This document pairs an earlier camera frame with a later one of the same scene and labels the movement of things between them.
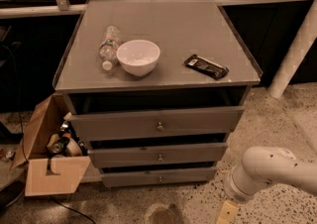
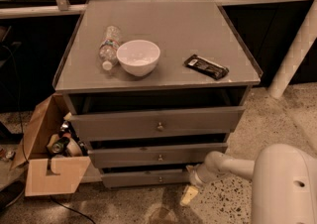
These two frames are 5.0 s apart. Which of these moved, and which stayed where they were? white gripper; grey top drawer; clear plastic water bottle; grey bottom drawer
Moved: white gripper
Stayed: clear plastic water bottle; grey top drawer; grey bottom drawer
